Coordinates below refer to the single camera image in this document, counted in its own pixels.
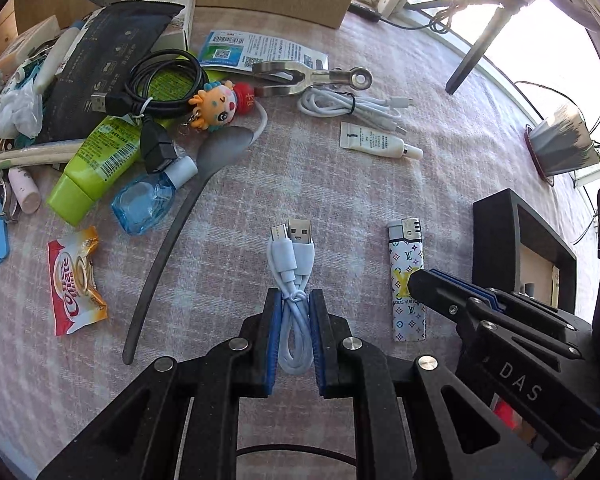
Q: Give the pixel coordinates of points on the potted spider plant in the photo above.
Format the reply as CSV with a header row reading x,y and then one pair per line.
x,y
562,143

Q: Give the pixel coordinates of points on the metal tongs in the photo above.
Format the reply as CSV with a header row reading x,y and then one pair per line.
x,y
294,78

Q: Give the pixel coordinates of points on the blue small spray bottle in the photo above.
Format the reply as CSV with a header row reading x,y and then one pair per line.
x,y
143,203

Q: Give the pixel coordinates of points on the small white cream tube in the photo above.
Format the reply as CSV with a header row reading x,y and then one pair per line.
x,y
373,142

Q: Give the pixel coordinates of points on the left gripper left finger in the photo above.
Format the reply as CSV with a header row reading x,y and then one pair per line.
x,y
179,419

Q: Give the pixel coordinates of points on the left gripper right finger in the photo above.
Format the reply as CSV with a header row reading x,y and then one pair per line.
x,y
412,419

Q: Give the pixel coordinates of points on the black sorting tray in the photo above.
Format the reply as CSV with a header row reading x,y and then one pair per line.
x,y
514,245

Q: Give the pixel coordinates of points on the red cloth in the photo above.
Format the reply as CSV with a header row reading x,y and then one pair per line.
x,y
506,413

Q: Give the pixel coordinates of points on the black power strip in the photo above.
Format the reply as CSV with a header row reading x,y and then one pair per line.
x,y
364,12

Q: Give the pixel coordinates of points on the cartoon clown keychain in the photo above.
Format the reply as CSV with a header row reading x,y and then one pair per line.
x,y
217,104

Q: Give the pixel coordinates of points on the blue white paper label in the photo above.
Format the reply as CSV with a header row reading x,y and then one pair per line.
x,y
235,51

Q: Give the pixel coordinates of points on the black camera tripod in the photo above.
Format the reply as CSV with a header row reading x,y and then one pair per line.
x,y
441,23

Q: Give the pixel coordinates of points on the black flat pouch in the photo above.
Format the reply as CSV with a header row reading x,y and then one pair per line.
x,y
68,113

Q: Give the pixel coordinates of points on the green tube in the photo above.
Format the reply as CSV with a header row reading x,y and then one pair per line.
x,y
105,154

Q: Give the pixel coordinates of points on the patterned lighter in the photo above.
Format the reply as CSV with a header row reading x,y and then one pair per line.
x,y
406,256

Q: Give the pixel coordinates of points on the white cardboard box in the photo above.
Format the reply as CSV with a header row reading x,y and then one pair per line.
x,y
180,15

